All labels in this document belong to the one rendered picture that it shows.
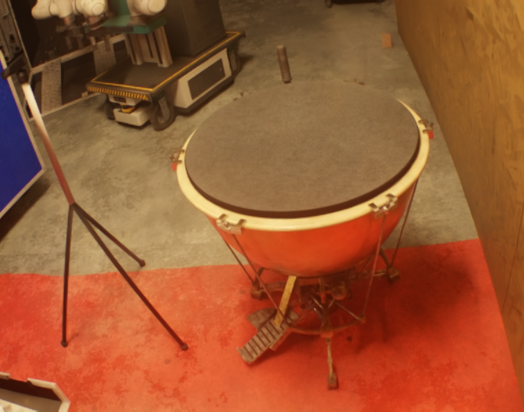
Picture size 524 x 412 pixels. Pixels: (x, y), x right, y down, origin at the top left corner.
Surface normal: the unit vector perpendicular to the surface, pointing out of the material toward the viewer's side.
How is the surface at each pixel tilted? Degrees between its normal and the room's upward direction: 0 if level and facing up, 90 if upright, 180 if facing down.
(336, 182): 0
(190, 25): 90
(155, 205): 0
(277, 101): 0
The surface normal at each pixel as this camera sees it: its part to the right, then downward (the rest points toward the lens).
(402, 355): -0.17, -0.78
